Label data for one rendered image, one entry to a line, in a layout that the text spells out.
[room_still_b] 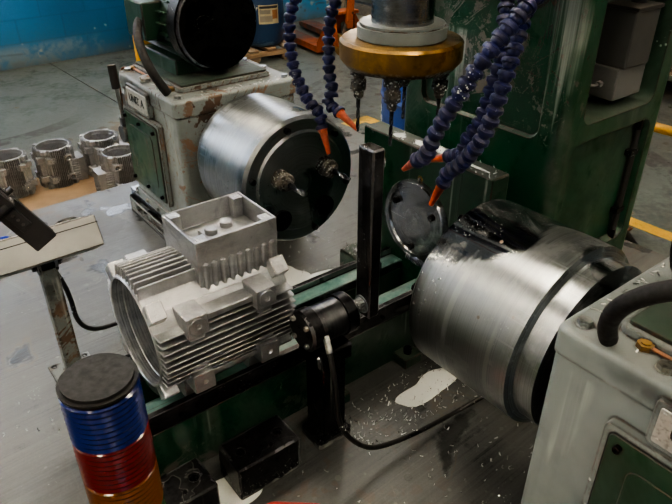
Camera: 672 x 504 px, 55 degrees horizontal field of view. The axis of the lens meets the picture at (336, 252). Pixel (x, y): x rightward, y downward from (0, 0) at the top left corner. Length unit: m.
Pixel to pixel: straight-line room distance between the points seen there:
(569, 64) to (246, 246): 0.53
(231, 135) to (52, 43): 5.45
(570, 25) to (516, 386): 0.52
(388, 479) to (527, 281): 0.37
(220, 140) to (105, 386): 0.78
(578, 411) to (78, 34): 6.25
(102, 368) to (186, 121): 0.84
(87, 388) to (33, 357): 0.76
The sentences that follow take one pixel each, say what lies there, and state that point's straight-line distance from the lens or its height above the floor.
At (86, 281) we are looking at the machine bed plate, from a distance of 1.45.
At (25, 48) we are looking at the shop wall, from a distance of 6.54.
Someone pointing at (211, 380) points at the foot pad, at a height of 0.97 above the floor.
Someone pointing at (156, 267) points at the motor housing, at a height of 1.11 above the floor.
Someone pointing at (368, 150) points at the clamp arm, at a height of 1.25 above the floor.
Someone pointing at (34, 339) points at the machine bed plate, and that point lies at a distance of 1.32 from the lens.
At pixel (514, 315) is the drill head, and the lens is 0.76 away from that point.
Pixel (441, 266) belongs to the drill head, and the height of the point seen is 1.12.
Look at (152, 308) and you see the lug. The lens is 0.82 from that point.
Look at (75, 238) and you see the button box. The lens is 1.06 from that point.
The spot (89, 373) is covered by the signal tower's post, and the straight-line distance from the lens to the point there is 0.53.
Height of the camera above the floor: 1.55
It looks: 31 degrees down
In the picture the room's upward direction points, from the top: straight up
